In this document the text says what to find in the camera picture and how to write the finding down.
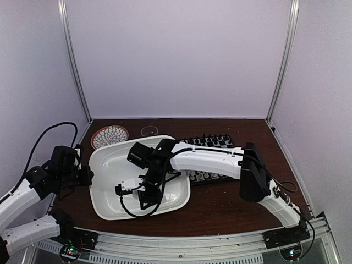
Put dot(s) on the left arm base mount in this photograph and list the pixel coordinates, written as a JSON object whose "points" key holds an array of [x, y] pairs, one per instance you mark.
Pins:
{"points": [[79, 238]]}

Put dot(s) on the right aluminium frame post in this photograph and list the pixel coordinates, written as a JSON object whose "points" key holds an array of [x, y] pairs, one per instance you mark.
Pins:
{"points": [[288, 45]]}

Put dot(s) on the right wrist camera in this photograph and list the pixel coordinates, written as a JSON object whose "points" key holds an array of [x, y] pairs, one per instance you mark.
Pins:
{"points": [[127, 187]]}

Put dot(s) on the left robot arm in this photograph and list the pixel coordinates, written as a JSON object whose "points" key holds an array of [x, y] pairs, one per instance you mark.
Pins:
{"points": [[63, 171]]}

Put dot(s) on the patterned ceramic plate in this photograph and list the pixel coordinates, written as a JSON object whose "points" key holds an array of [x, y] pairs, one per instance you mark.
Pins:
{"points": [[109, 135]]}

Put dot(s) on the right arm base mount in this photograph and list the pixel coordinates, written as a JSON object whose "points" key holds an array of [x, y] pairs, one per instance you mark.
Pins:
{"points": [[285, 236]]}

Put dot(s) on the aluminium frame post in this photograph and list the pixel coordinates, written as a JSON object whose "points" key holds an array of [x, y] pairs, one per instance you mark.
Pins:
{"points": [[288, 45], [62, 8]]}

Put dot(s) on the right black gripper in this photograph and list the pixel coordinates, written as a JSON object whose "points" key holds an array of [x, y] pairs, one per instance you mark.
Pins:
{"points": [[154, 197]]}

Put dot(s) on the clear drinking glass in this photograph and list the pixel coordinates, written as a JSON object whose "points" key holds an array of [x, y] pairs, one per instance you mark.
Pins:
{"points": [[149, 130]]}

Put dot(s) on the black chess pieces row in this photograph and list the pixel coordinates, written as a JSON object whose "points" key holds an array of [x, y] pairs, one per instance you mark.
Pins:
{"points": [[219, 141]]}

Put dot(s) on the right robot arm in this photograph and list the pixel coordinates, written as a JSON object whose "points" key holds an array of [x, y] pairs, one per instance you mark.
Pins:
{"points": [[257, 184]]}

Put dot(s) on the front aluminium rail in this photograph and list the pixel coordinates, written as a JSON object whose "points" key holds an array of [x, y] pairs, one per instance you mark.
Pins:
{"points": [[250, 247]]}

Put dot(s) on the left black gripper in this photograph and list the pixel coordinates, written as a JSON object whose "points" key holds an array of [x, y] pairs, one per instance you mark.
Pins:
{"points": [[87, 175]]}

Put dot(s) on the left aluminium frame post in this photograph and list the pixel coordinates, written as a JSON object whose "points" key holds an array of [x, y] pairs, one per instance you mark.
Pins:
{"points": [[62, 8]]}

